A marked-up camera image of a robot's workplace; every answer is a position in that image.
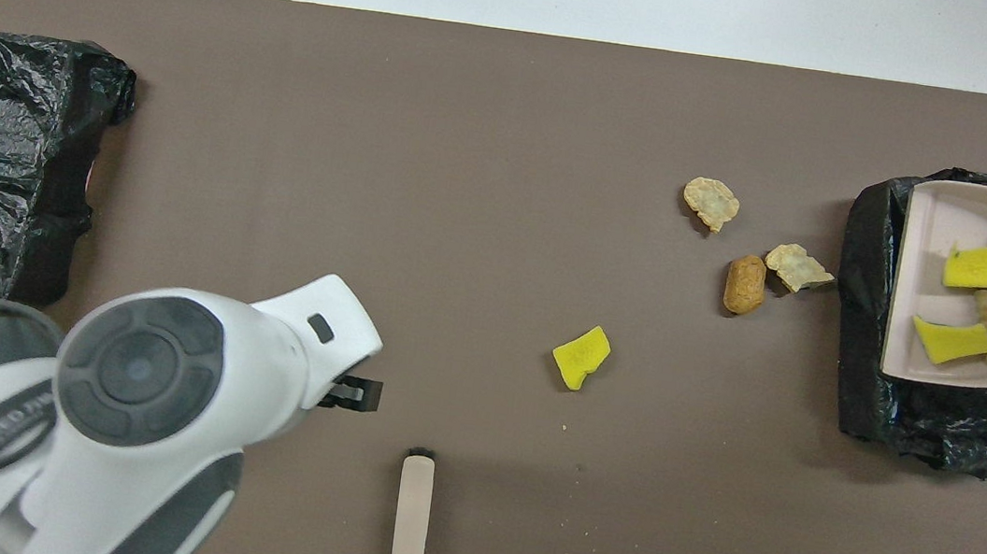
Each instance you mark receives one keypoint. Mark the brown table mat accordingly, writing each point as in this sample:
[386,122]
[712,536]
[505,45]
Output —
[469,170]

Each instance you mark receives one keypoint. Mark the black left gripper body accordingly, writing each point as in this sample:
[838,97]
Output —
[357,394]

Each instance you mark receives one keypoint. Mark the pale yellow crumpled lump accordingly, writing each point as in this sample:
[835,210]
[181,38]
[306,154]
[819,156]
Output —
[796,265]

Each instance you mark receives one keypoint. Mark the green yellow sponge piece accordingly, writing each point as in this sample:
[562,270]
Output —
[952,341]
[984,269]

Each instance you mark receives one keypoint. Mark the all yellow sponge piece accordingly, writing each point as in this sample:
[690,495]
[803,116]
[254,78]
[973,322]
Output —
[579,358]

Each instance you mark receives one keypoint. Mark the beige hand brush black bristles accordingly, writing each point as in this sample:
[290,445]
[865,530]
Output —
[413,512]

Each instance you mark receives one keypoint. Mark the pale crumpled bread chunk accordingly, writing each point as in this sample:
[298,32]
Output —
[710,203]

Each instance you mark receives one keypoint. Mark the brown bread roll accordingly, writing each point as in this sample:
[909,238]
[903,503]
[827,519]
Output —
[745,284]

